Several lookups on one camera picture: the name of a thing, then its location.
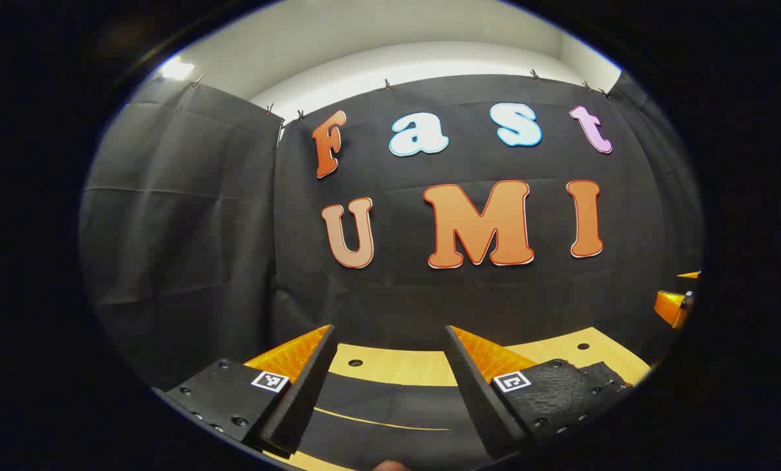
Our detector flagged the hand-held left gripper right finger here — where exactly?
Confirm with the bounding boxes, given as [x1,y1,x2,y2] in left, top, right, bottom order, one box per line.
[444,324,634,460]

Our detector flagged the black backdrop cloth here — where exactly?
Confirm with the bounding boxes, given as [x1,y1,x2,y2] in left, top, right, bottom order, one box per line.
[78,73,704,392]

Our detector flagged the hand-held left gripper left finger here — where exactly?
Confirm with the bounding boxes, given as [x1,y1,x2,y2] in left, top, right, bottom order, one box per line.
[152,324,339,457]

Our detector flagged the ceiling light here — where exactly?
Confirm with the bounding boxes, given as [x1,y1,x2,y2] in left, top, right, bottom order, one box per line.
[160,58,196,82]

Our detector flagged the black denim jeans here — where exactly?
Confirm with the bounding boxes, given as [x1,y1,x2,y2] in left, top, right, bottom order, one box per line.
[297,372,496,469]

